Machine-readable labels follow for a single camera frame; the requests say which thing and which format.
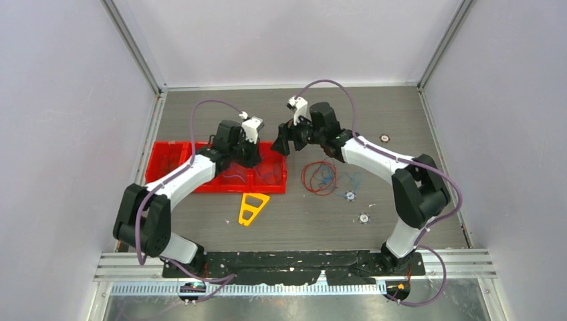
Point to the poker chip lower middle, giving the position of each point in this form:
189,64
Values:
350,195

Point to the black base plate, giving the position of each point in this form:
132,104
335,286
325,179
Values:
296,268

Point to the poker chip bottom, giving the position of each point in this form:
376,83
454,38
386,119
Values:
363,218

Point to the yellow triangular plastic frame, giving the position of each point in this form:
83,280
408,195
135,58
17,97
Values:
251,205

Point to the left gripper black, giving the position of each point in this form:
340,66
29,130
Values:
255,158

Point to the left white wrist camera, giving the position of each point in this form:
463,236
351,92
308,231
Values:
251,125

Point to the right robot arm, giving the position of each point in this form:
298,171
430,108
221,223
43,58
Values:
420,194

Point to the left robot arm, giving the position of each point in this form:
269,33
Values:
144,216

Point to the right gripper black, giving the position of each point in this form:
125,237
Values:
291,132

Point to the aluminium front rail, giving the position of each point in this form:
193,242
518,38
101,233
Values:
125,277

